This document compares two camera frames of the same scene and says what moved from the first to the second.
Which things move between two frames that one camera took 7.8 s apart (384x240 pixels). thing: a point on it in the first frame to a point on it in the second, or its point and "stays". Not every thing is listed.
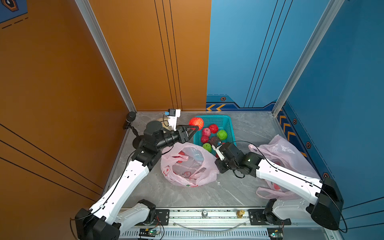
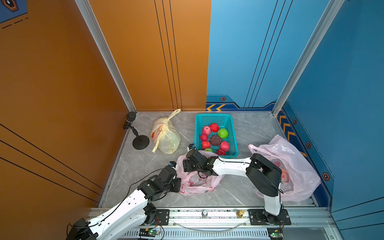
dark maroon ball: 214,140 stays
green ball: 222,134 stays
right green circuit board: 275,233 stays
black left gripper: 181,135 to 178,183
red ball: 213,128 stays
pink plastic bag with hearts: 278,150 stays
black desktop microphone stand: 130,116 stays
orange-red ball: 196,121 to 205,145
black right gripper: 218,163 to 186,165
